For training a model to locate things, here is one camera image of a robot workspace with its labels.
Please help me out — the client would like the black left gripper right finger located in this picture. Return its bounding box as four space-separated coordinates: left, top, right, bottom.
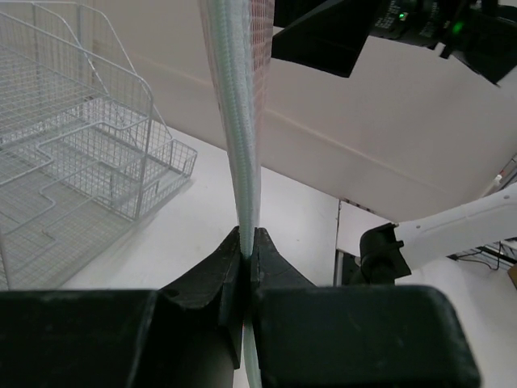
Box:
250 228 482 387

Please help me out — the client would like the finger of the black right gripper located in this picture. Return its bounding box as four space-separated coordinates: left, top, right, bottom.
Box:
448 40 516 85
271 0 390 78

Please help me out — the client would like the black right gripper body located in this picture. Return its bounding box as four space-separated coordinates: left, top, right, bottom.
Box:
369 1 516 55

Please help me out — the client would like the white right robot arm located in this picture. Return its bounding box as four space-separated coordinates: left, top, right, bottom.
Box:
272 1 516 285

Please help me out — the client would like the clear mesh zipper pouch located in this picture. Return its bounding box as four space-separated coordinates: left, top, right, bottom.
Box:
197 0 276 388

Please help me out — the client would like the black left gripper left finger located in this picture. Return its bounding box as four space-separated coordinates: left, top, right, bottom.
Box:
1 230 242 387

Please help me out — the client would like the white wire mesh file tray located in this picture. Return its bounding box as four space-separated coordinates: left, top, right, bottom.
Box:
1 1 197 291

